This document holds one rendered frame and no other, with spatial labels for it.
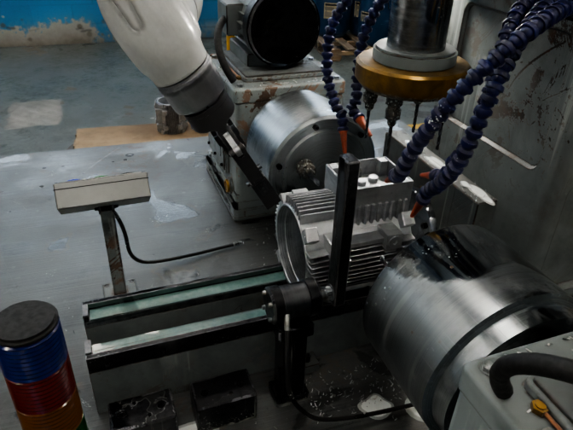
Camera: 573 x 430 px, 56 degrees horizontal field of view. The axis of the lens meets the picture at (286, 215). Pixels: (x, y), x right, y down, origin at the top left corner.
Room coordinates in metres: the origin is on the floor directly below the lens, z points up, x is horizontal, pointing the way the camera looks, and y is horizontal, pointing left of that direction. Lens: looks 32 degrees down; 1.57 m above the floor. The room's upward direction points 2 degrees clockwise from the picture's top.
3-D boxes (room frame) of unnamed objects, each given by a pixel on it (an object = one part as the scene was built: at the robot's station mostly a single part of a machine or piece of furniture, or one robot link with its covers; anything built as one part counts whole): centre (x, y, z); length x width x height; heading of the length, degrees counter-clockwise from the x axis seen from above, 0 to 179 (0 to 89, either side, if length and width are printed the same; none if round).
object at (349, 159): (0.67, -0.08, 1.12); 0.04 x 0.03 x 0.26; 111
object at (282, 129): (1.18, -0.03, 1.04); 0.37 x 0.25 x 0.25; 21
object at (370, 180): (0.84, -0.14, 1.11); 0.12 x 0.11 x 0.07; 110
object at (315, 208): (0.82, -0.10, 1.01); 0.20 x 0.19 x 0.19; 110
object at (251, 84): (1.40, 0.06, 0.99); 0.35 x 0.31 x 0.37; 21
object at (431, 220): (0.88, -0.24, 1.01); 0.15 x 0.02 x 0.15; 21
